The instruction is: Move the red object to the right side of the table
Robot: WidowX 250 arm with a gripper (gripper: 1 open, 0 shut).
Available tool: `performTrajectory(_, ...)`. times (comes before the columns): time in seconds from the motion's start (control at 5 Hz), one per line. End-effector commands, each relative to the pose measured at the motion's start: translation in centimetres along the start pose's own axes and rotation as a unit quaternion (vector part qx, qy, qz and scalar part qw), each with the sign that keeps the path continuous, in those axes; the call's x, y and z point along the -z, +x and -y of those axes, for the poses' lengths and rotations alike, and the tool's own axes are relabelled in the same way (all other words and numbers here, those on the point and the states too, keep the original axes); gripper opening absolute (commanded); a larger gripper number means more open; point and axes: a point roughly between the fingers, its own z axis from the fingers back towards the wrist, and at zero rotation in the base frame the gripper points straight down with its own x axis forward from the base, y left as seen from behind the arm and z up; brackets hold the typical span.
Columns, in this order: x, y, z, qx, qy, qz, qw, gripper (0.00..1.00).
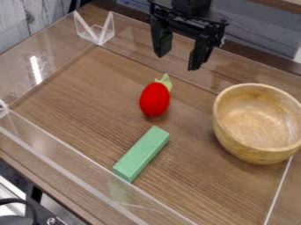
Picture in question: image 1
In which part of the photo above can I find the clear acrylic tray wall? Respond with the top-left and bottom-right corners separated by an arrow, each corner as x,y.
0,101 -> 197,225

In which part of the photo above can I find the green rectangular block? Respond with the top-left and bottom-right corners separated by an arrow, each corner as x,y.
113,126 -> 171,183

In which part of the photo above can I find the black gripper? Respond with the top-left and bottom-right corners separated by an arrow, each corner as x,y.
148,0 -> 229,70

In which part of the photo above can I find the clear acrylic corner bracket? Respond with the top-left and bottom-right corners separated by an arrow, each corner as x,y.
73,11 -> 116,46

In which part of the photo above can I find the wooden bowl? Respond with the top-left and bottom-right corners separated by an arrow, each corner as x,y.
213,83 -> 301,164

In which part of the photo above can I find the red toy radish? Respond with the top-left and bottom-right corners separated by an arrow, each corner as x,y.
140,74 -> 173,117

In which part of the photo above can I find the black cable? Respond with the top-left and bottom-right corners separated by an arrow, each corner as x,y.
0,197 -> 41,225

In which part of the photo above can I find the black metal table bracket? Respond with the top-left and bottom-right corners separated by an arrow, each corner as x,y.
26,185 -> 68,225

